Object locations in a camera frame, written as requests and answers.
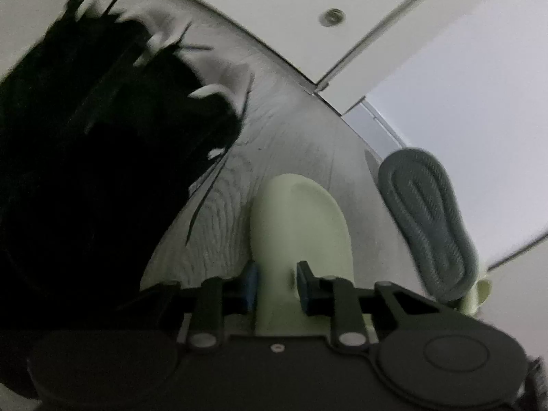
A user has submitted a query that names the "white door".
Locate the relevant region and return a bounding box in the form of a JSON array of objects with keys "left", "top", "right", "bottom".
[{"left": 120, "top": 0, "right": 469, "bottom": 88}]

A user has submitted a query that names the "black white fuzzy clothing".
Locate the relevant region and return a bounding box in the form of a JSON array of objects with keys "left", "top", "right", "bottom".
[{"left": 524, "top": 351, "right": 548, "bottom": 401}]

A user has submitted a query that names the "white baseboard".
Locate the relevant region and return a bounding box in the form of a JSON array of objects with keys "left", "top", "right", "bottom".
[{"left": 342, "top": 100, "right": 412, "bottom": 167}]

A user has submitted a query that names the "light green slide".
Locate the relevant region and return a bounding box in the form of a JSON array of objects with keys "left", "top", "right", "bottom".
[
  {"left": 460, "top": 277, "right": 494, "bottom": 315},
  {"left": 248, "top": 173, "right": 369, "bottom": 337}
]

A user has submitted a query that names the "round metal door stopper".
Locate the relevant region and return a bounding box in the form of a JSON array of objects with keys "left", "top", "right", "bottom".
[{"left": 319, "top": 8, "right": 347, "bottom": 26}]

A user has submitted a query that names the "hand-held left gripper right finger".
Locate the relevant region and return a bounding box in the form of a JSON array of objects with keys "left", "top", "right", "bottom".
[{"left": 295, "top": 260, "right": 444, "bottom": 349}]

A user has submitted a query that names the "grey slide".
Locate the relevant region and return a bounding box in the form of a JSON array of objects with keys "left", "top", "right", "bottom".
[{"left": 377, "top": 148, "right": 481, "bottom": 304}]

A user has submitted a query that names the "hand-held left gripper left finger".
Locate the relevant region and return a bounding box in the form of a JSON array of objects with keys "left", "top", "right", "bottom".
[{"left": 141, "top": 262, "right": 262, "bottom": 349}]

